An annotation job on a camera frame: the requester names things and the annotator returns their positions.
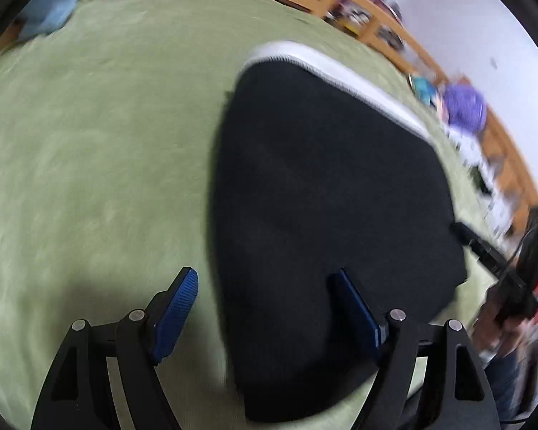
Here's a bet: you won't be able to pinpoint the person's blue jeans leg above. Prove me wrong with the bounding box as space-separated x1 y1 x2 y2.
488 352 536 419

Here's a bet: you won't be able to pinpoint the wooden bed rail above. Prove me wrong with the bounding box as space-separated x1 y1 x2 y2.
170 0 538 234

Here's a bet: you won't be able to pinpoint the person's right hand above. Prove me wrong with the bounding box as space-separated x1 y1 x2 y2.
473 293 526 360

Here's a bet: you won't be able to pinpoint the green fleece blanket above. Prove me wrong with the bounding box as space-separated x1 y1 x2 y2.
0 0 512 430

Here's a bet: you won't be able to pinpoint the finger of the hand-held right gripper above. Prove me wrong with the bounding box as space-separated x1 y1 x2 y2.
449 221 508 275

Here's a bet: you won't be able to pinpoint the white spotted cloth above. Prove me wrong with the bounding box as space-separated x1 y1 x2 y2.
448 125 516 236

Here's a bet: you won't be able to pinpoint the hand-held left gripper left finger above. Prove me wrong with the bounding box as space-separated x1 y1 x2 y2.
29 266 200 430

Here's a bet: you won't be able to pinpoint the purple plush toy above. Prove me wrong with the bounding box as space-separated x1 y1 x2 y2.
442 83 488 134

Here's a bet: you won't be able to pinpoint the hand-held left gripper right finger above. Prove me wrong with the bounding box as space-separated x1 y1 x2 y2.
325 268 503 430

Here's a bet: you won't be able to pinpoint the black pants with white stripe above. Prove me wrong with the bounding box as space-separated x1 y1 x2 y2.
211 40 469 424

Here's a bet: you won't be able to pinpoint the light blue fluffy blanket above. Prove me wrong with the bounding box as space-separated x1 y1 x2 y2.
18 0 82 39

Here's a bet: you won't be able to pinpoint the teal plush toy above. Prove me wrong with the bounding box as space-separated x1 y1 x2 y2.
410 75 441 105

